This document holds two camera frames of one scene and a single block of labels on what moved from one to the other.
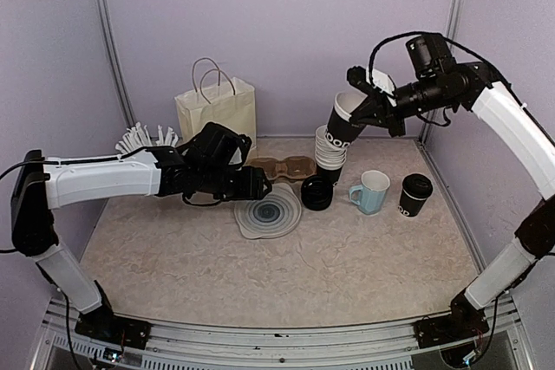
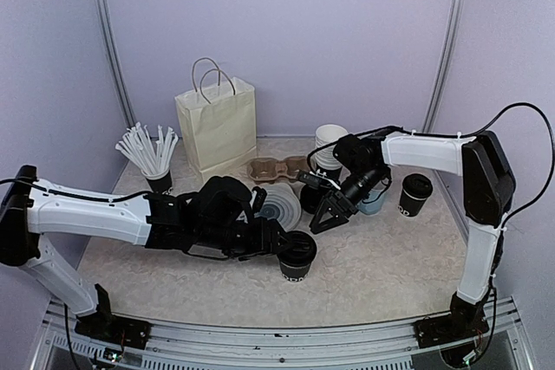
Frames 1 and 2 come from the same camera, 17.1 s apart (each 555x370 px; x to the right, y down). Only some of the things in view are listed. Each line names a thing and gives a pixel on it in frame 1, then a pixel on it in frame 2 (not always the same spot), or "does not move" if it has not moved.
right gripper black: x=377 y=108 → x=338 y=201
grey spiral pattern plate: x=277 y=214 does not move
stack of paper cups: x=329 y=157 does not move
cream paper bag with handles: x=218 y=99 does not move
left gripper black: x=251 y=188 → x=264 y=241
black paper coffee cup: x=409 y=205 does not move
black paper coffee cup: x=341 y=131 → x=294 y=274
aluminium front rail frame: x=193 y=347 does not move
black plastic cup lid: x=417 y=185 does not move
